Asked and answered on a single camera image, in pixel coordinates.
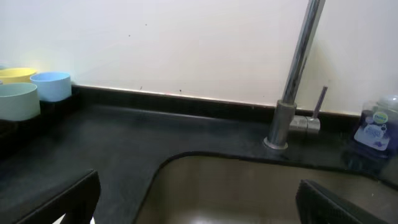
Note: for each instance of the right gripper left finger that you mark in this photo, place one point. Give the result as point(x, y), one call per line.
point(74, 196)

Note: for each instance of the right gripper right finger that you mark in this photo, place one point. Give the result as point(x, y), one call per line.
point(320, 205)

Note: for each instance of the yellow cup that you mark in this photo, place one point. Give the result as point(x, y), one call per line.
point(15, 74)

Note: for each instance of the blue soap bottle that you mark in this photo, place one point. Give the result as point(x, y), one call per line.
point(373, 137)

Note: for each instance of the black tray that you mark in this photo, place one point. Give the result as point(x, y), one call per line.
point(56, 110)

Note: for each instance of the steel sink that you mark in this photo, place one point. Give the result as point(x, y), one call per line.
point(233, 193)

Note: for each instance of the steel tap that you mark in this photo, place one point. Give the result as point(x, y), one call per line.
point(280, 124)

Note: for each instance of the mint green cup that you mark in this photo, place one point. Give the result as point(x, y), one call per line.
point(18, 102)

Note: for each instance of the blue cup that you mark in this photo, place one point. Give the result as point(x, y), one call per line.
point(53, 88)

